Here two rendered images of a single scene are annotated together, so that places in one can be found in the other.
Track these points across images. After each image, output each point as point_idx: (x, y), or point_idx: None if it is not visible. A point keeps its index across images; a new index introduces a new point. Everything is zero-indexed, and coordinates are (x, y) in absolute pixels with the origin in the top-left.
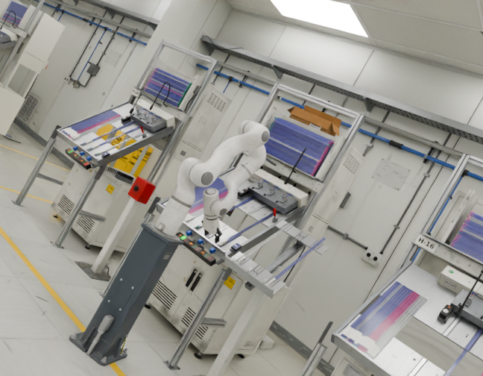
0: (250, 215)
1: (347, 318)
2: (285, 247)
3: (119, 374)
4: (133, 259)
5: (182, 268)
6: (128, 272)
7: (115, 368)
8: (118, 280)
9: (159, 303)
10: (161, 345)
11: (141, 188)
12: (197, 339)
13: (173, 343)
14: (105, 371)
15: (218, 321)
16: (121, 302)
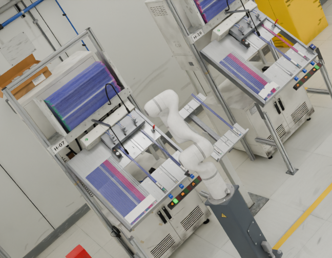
0: (144, 148)
1: (252, 93)
2: None
3: (282, 242)
4: (241, 218)
5: (151, 226)
6: (245, 224)
7: (277, 246)
8: (247, 234)
9: (167, 252)
10: (214, 241)
11: (85, 256)
12: (202, 217)
13: (203, 237)
14: (286, 249)
15: (208, 192)
16: (257, 233)
